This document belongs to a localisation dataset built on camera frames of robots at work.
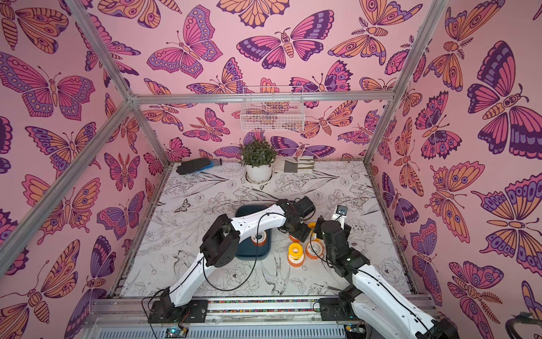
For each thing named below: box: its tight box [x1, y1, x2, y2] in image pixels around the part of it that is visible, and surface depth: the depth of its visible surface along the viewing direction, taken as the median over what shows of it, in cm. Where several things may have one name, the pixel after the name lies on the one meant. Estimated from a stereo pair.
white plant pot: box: [245, 164, 273, 183], surface depth 112 cm
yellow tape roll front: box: [287, 242, 303, 260], surface depth 85 cm
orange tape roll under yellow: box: [287, 248, 306, 268], surface depth 85 cm
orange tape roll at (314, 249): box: [305, 240, 324, 260], surface depth 87 cm
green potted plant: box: [239, 136, 277, 177], surface depth 99 cm
